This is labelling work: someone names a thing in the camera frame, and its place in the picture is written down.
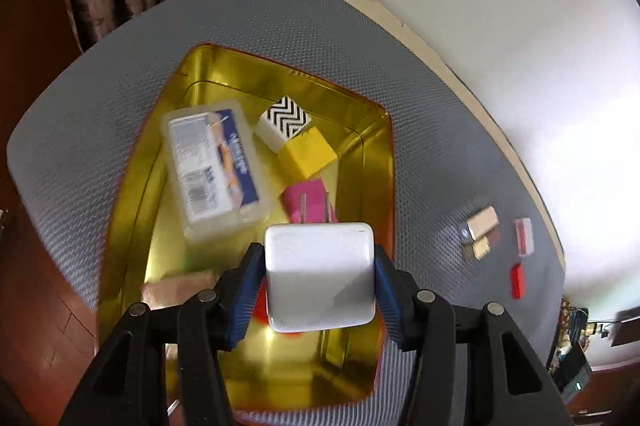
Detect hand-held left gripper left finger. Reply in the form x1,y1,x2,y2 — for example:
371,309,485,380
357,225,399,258
59,244,267,426

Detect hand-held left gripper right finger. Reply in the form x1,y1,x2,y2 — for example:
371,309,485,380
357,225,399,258
372,245,576,426

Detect brown and red carton box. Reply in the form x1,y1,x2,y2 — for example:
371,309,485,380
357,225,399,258
140,270,221,310

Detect white plug charger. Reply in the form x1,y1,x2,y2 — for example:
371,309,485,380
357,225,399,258
264,191,377,333

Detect small gold box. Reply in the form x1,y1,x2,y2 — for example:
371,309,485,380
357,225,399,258
462,236,494,262

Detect red tin box gold inside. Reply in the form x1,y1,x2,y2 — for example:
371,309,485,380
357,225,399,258
95,42,396,412

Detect light wooden block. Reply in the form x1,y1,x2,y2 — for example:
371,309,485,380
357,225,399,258
467,205,500,240

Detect pink eraser block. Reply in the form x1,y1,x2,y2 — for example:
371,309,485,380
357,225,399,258
280,179,334,225

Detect red block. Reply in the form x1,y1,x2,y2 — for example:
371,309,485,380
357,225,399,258
509,262,527,298

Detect clear plastic box with label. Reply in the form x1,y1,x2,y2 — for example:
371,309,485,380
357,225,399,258
161,99,274,242

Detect small clear box red contents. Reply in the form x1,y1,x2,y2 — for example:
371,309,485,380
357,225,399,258
514,217,535,256

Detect yellow block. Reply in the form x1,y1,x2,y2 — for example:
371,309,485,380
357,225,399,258
277,127,338,181

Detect white block with zigzag face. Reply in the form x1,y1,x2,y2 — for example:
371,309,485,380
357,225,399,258
255,95,314,153

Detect pile of colourful clutter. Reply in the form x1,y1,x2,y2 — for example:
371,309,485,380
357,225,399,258
554,297,610,353

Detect dark device with green light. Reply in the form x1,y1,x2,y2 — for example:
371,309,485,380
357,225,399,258
551,342,594,395

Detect grey mesh mat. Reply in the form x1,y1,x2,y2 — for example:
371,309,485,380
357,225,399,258
6,0,566,426

